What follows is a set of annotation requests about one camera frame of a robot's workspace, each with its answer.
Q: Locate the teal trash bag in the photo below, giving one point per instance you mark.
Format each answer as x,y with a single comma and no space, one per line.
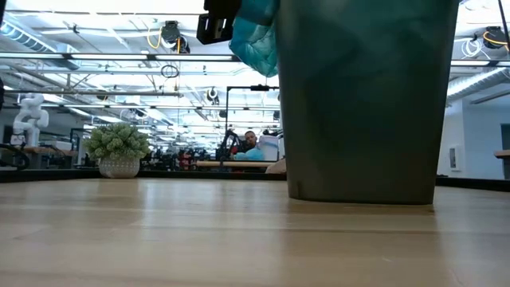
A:
255,44

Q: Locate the light blue trash bag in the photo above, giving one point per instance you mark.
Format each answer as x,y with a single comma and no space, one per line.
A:
249,154

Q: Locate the grey trash bin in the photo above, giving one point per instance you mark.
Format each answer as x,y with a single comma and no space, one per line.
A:
366,119

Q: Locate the person's forearm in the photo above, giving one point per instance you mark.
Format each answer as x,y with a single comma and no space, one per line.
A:
277,167

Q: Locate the background black robot arm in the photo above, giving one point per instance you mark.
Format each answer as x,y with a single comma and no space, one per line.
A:
229,145

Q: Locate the long ceiling light bar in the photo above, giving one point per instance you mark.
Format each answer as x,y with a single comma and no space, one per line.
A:
119,57

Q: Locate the person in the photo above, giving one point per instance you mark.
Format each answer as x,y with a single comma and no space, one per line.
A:
250,139

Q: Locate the pale background screen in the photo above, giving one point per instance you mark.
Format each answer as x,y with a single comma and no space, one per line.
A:
270,146

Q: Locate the background wooden tabletop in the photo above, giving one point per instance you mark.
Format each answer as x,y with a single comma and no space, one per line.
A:
235,163

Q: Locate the green potted plant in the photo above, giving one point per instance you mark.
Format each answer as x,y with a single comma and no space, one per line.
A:
116,145

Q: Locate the white humanoid robot figure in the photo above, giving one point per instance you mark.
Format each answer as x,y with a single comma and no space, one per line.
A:
30,115

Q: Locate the background wooden desk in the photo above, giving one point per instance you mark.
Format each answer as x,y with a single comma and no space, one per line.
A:
503,153

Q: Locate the silver ventilation duct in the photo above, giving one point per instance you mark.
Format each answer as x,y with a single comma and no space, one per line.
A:
24,38
478,81

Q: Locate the black aluminium frame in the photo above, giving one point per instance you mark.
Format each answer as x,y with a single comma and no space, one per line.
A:
60,174

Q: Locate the white wall box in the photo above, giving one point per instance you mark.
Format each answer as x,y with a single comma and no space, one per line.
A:
454,157

